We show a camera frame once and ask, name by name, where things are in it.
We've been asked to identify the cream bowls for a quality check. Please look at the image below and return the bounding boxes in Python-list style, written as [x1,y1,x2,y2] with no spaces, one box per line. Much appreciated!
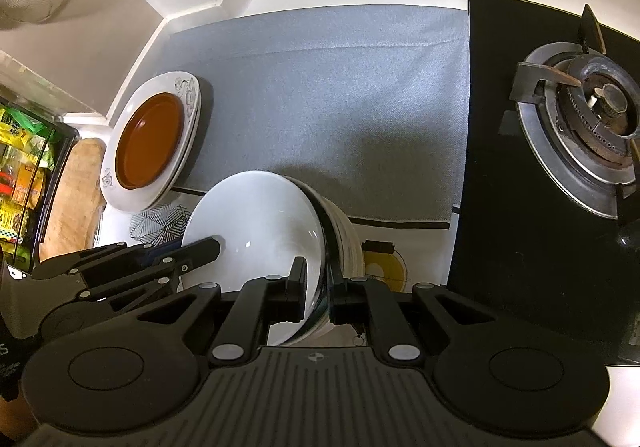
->
[284,177,364,346]

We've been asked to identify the white blue patterned bowl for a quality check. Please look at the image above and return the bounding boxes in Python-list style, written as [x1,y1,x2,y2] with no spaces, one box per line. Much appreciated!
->
[180,170,326,317]

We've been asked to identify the brown round plate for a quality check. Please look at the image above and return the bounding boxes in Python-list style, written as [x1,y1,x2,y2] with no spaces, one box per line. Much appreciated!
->
[115,92,183,190]

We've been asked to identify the large white floral plate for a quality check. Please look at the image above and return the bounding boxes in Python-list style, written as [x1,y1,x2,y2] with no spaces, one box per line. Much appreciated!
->
[100,71,202,213]

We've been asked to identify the wooden cutting board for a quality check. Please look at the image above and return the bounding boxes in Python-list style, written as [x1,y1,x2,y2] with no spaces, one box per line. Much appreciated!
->
[39,138,106,262]

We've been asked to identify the black gas stove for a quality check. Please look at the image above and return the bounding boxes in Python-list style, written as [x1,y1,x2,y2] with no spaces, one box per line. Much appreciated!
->
[446,0,639,365]

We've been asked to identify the grey drying mat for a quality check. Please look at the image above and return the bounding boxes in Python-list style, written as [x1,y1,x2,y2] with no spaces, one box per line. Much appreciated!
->
[155,6,470,222]

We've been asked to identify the stove burner with grate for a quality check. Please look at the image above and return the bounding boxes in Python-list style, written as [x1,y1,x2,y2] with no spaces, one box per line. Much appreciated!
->
[510,5,639,226]

